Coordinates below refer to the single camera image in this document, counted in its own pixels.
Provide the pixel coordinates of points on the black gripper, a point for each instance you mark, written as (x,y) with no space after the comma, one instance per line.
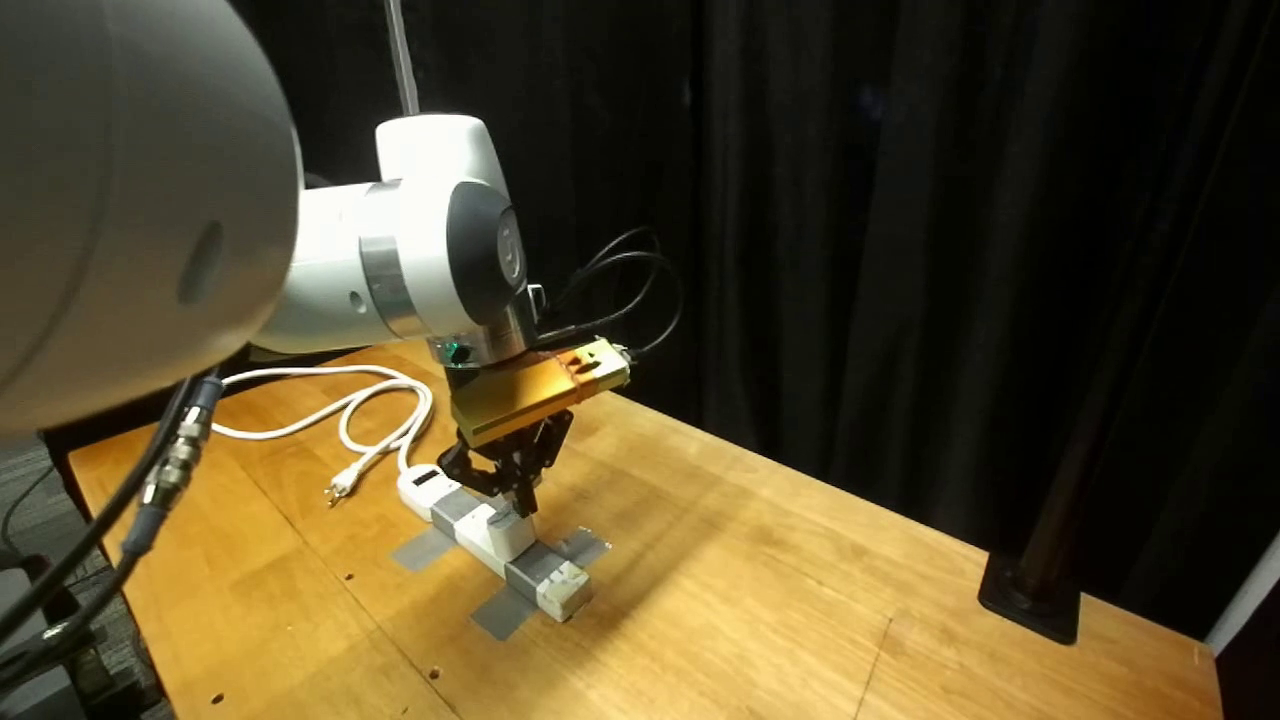
(513,462)

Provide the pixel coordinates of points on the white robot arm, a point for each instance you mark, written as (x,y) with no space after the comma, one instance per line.
(154,221)

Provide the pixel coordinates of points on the white power strip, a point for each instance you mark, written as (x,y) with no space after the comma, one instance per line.
(426,491)

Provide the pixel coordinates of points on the white vertical pole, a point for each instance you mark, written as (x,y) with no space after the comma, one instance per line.
(400,58)

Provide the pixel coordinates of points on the black pole base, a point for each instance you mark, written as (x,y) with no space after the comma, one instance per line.
(1038,587)

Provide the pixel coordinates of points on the black curtain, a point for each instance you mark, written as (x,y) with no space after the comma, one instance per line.
(926,245)

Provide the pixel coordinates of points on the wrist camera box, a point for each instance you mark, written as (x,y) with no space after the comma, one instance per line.
(538,384)

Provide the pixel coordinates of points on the grey duct tape strip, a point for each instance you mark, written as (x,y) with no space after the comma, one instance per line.
(426,550)
(540,581)

